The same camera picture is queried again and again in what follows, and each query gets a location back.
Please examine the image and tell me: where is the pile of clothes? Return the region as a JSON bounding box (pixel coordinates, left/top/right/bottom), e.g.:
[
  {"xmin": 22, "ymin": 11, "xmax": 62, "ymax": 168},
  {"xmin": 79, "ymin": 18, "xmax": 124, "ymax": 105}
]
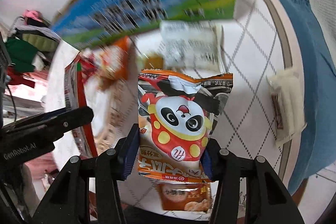
[{"xmin": 1, "ymin": 10, "xmax": 60, "ymax": 88}]

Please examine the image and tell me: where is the orange red snack packet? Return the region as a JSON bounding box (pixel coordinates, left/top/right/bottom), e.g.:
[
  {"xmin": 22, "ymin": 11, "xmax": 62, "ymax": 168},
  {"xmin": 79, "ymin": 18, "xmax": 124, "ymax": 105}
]
[{"xmin": 80, "ymin": 36, "xmax": 130, "ymax": 83}]

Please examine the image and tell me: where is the white patterned tablecloth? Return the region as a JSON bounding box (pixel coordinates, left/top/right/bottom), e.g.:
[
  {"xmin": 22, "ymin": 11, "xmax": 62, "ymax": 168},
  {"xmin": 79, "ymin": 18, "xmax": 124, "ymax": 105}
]
[{"xmin": 43, "ymin": 0, "xmax": 306, "ymax": 222}]

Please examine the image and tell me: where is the brown nut snack packet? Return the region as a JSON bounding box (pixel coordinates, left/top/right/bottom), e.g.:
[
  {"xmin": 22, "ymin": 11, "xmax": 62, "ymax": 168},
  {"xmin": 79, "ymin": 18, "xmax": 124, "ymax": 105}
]
[{"xmin": 157, "ymin": 183, "xmax": 212, "ymax": 212}]

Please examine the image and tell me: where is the blue bed blanket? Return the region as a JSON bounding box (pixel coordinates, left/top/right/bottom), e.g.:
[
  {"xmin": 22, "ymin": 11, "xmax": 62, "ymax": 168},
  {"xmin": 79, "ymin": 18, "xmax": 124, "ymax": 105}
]
[{"xmin": 279, "ymin": 0, "xmax": 335, "ymax": 194}]

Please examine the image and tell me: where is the white bread snack packet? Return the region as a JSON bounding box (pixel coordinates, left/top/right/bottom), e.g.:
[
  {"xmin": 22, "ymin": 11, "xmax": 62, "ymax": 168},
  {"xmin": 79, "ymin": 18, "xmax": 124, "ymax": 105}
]
[{"xmin": 266, "ymin": 68, "xmax": 306, "ymax": 147}]

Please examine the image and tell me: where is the white label snack packet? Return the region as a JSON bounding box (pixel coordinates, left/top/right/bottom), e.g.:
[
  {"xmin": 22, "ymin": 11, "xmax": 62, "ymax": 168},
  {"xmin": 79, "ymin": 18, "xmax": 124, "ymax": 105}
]
[{"xmin": 159, "ymin": 21, "xmax": 224, "ymax": 73}]

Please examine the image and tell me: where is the orange panda snack packet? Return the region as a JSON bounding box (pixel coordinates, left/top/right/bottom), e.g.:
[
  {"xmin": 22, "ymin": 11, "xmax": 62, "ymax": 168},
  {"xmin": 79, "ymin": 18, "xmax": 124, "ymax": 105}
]
[{"xmin": 138, "ymin": 69, "xmax": 234, "ymax": 182}]

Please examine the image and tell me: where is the red white noodle packet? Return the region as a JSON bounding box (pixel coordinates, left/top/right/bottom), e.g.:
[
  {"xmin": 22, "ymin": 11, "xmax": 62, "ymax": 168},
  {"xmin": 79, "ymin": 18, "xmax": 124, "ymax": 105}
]
[{"xmin": 64, "ymin": 54, "xmax": 98, "ymax": 158}]

